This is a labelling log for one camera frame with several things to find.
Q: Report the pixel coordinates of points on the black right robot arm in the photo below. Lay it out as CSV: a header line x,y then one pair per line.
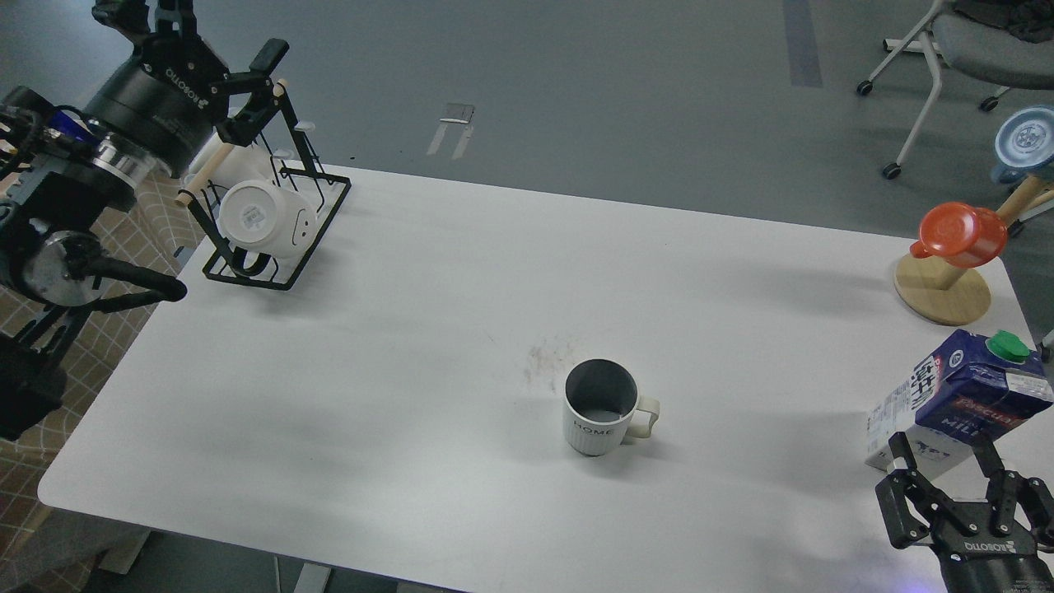
x,y
988,546

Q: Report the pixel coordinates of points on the white mug behind rack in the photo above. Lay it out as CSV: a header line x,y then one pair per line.
x,y
241,164

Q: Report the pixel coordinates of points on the black wire cup rack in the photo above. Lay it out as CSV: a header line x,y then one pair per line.
x,y
296,166

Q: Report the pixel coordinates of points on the blue white milk carton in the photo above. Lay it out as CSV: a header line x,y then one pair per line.
x,y
972,385

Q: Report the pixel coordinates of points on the blue white cup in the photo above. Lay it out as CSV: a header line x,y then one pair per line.
x,y
1023,146

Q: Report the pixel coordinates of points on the white ribbed HOME mug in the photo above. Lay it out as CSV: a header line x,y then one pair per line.
x,y
602,407

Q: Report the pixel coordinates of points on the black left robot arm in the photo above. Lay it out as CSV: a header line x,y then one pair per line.
x,y
67,170

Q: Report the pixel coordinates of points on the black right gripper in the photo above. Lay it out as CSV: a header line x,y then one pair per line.
x,y
980,546

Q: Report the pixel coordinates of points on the orange red cup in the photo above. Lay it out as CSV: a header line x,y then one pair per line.
x,y
962,235

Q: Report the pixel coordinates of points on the grey office chair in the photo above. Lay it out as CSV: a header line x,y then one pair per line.
x,y
948,38

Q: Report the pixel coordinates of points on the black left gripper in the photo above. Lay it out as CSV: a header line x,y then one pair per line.
x,y
162,97

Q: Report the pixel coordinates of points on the white mug with smiley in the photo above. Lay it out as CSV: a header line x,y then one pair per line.
x,y
264,218

